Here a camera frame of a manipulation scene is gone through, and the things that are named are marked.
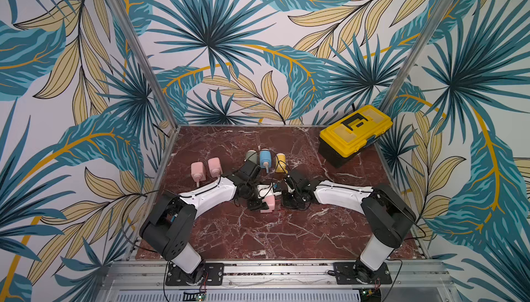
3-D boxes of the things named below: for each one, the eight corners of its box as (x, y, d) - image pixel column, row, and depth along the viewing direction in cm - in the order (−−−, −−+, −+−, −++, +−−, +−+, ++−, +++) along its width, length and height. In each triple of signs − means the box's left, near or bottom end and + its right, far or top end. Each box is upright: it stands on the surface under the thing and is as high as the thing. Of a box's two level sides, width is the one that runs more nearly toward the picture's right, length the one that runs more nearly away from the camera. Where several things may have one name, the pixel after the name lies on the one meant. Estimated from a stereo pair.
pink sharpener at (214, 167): (208, 179, 100) (205, 171, 94) (211, 165, 105) (208, 156, 99) (222, 179, 100) (219, 171, 94) (224, 165, 105) (221, 157, 99)
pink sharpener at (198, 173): (196, 187, 97) (191, 179, 91) (194, 171, 103) (190, 162, 97) (207, 184, 98) (203, 176, 92) (205, 168, 104) (201, 160, 98)
